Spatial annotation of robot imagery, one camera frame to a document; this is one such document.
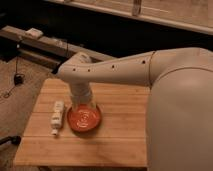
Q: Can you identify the long wooden beam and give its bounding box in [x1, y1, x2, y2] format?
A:
[0, 26, 113, 61]

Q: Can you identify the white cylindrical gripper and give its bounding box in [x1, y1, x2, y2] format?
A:
[69, 83, 93, 106]

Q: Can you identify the black power adapter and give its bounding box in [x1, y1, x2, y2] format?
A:
[14, 74, 24, 86]

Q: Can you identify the black cable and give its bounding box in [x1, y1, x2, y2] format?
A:
[2, 39, 22, 99]

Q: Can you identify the small white box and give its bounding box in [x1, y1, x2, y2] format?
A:
[26, 28, 43, 38]

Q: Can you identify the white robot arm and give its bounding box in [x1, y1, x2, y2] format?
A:
[56, 48, 213, 171]

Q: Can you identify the white plastic bottle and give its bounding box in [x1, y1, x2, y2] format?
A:
[51, 101, 65, 136]

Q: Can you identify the orange ceramic bowl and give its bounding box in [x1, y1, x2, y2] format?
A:
[67, 104, 101, 132]

